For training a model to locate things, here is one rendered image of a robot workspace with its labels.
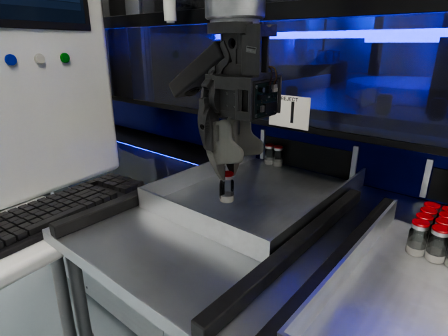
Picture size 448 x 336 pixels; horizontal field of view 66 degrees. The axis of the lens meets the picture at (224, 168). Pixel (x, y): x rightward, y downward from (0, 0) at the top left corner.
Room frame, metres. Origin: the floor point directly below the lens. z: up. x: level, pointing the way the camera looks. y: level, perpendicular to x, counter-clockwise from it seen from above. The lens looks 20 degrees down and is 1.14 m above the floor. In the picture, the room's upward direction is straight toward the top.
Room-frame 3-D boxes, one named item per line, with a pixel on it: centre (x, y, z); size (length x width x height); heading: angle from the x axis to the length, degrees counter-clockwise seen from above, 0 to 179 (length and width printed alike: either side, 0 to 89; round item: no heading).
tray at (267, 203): (0.57, -0.06, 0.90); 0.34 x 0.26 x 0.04; 140
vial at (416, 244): (0.39, -0.25, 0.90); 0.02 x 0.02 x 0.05
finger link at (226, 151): (0.45, 0.00, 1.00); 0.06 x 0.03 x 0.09; 50
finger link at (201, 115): (0.46, 0.01, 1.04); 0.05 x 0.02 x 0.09; 140
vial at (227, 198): (0.48, 0.00, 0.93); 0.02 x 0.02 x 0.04
